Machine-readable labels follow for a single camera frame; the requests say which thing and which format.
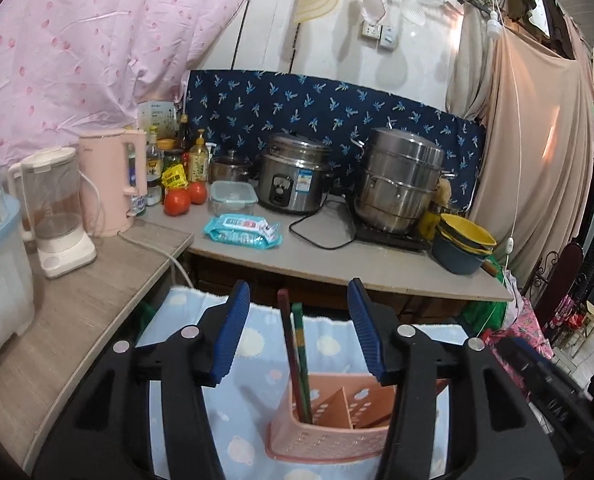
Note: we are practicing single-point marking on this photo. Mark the pink electric kettle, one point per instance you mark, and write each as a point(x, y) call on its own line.
point(112, 163)

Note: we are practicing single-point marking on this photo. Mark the green chopstick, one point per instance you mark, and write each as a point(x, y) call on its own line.
point(300, 340)

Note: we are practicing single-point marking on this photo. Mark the pink floral curtain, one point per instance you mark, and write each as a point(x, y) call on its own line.
point(71, 66)

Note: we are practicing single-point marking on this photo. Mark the silver rice cooker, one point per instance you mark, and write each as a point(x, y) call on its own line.
point(295, 174)

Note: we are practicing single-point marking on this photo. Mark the pink floral cloth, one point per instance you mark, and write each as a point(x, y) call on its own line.
point(526, 327)

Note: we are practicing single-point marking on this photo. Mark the stacked blue yellow bowls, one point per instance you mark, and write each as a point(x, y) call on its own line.
point(460, 246)

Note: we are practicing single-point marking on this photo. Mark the glass food container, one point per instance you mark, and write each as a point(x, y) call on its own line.
point(231, 197)

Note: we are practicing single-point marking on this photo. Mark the beige curtain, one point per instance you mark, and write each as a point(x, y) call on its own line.
point(538, 112)

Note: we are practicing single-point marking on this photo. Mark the wooden counter shelf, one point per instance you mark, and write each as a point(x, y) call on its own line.
point(76, 315)

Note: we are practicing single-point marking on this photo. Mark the oil bottle yellow cap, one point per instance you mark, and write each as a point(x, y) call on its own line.
point(198, 159)

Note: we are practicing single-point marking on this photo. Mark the dark red chopstick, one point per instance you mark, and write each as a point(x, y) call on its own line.
point(289, 338)

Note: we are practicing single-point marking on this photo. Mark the black induction cooker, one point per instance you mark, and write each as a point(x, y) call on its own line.
point(367, 234)

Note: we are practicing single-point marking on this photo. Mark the red tomato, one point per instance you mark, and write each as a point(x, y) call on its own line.
point(176, 202)
point(197, 192)

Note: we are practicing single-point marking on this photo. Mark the white blender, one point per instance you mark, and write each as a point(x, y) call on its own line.
point(48, 184)

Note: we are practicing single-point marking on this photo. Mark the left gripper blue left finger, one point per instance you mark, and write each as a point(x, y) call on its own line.
point(226, 322)

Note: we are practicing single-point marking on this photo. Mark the red tomato right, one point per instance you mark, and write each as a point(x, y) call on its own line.
point(197, 192)

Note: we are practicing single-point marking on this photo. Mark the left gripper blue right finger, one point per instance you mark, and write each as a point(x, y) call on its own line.
point(360, 308)

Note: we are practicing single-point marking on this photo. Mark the navy patterned backsplash cloth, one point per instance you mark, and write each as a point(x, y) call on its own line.
point(238, 110)

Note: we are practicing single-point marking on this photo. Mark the dark wooden chair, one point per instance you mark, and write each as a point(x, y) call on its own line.
point(564, 270)

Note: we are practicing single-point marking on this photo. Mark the pink perforated utensil holder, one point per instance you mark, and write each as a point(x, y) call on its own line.
point(351, 414)

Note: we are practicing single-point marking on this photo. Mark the red tomato left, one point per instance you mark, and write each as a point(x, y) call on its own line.
point(176, 202)

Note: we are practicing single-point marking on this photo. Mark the small lidded pot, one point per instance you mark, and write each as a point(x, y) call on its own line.
point(229, 167)

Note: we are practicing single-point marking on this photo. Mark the light blue patterned tablecloth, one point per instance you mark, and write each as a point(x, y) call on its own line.
point(241, 407)

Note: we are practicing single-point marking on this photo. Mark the stainless steel steamer pot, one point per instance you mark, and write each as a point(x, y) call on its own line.
point(399, 172)

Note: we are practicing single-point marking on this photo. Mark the wet wipes pack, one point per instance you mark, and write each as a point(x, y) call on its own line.
point(244, 230)

